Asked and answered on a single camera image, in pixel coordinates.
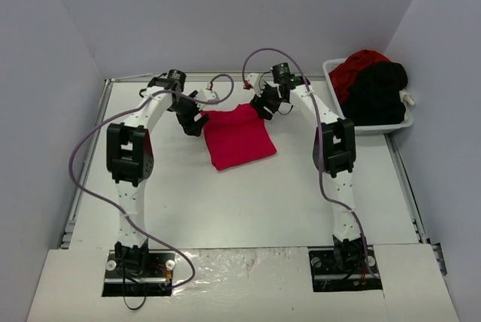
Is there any bright red t shirt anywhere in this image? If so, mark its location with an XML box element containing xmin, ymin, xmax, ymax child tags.
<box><xmin>201</xmin><ymin>104</ymin><xmax>277</xmax><ymax>171</ymax></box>

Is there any dark red t shirt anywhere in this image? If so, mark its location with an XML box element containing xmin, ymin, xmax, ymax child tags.
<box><xmin>328</xmin><ymin>50</ymin><xmax>391</xmax><ymax>105</ymax></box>

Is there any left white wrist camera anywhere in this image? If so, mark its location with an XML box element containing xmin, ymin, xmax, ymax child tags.
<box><xmin>195</xmin><ymin>89</ymin><xmax>220</xmax><ymax>107</ymax></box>

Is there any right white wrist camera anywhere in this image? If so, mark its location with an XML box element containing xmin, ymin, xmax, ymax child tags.
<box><xmin>244</xmin><ymin>73</ymin><xmax>268</xmax><ymax>97</ymax></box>

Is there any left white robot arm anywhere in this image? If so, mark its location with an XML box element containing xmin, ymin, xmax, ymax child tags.
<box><xmin>106</xmin><ymin>69</ymin><xmax>214</xmax><ymax>275</ymax></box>

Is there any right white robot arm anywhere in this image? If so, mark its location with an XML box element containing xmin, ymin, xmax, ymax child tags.
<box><xmin>244</xmin><ymin>62</ymin><xmax>365</xmax><ymax>272</ymax></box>

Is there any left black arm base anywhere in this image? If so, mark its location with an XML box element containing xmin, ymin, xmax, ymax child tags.
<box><xmin>101</xmin><ymin>251</ymin><xmax>175</xmax><ymax>297</ymax></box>

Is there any white garment piece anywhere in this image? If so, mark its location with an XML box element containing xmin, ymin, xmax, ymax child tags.
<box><xmin>399</xmin><ymin>90</ymin><xmax>416</xmax><ymax>107</ymax></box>

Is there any white plastic laundry basket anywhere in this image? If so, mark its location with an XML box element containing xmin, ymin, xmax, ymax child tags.
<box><xmin>322</xmin><ymin>58</ymin><xmax>414</xmax><ymax>135</ymax></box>

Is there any thin black cable loop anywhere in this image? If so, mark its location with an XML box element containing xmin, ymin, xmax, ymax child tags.
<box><xmin>122</xmin><ymin>284</ymin><xmax>148</xmax><ymax>311</ymax></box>

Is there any black t shirt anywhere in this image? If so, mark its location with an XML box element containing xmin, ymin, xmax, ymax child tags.
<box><xmin>341</xmin><ymin>62</ymin><xmax>408</xmax><ymax>126</ymax></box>

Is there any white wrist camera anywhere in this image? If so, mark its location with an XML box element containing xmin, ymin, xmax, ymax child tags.
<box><xmin>195</xmin><ymin>89</ymin><xmax>220</xmax><ymax>107</ymax></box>
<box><xmin>244</xmin><ymin>73</ymin><xmax>268</xmax><ymax>97</ymax></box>

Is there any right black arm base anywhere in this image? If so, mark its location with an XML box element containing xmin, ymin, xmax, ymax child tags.
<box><xmin>308</xmin><ymin>248</ymin><xmax>383</xmax><ymax>293</ymax></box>

